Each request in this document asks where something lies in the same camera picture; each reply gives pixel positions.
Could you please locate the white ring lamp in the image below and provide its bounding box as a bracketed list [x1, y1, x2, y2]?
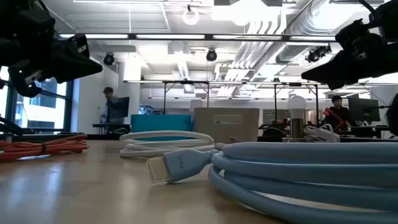
[182, 9, 200, 26]

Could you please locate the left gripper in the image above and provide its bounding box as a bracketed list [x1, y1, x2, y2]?
[0, 9, 103, 98]

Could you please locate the silver ventilation duct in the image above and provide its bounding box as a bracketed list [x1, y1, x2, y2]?
[275, 0, 374, 65]

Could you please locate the black metal workstation frame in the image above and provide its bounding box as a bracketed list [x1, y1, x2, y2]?
[124, 80, 321, 125]

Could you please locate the black computer monitor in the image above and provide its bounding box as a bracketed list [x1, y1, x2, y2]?
[107, 96, 131, 119]
[347, 97, 381, 123]

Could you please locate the red USB cable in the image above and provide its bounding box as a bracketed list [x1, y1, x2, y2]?
[0, 134, 90, 162]

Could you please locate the red desk lamp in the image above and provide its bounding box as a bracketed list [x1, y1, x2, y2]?
[322, 107, 346, 130]

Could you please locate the black office desk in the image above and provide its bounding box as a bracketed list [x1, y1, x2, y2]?
[92, 123, 131, 134]

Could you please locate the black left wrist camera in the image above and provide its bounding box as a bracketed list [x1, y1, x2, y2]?
[68, 33, 91, 59]

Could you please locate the teal plastic bin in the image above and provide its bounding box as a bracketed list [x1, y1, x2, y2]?
[130, 114, 194, 141]

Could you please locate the grey plastic bin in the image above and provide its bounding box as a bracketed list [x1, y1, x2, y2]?
[193, 107, 261, 144]

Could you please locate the black spotlight cluster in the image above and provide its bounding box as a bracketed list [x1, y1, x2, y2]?
[306, 45, 332, 63]

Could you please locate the white light bulb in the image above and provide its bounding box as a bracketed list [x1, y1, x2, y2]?
[281, 95, 312, 143]

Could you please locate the person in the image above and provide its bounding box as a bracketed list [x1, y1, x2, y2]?
[323, 95, 354, 131]
[99, 86, 125, 124]

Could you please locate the white USB cable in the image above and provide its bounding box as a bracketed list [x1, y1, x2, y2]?
[119, 130, 228, 159]

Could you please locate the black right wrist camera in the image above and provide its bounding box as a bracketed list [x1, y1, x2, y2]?
[335, 18, 373, 50]

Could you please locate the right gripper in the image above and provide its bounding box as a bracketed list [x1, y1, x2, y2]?
[300, 30, 398, 91]

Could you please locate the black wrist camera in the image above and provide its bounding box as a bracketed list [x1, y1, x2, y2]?
[335, 18, 373, 50]
[68, 33, 91, 59]

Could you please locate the light blue cable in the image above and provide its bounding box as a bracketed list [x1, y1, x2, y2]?
[146, 141, 398, 224]

